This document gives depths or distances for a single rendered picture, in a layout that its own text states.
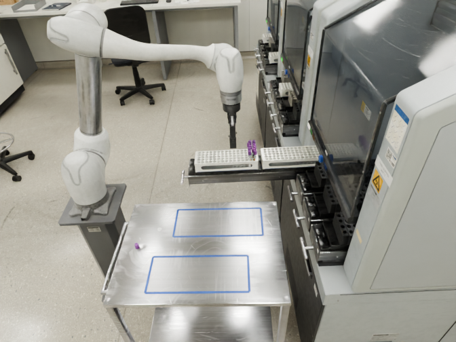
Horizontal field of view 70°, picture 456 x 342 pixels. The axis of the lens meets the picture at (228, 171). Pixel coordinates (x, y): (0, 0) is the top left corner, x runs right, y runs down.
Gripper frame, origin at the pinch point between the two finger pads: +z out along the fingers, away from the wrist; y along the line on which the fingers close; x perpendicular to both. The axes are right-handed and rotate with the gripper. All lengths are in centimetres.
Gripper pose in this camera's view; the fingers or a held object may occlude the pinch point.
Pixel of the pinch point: (233, 141)
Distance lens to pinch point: 150.0
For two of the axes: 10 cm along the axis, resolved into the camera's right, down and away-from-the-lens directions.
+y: 0.2, 6.4, -7.7
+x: 10.0, -0.5, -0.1
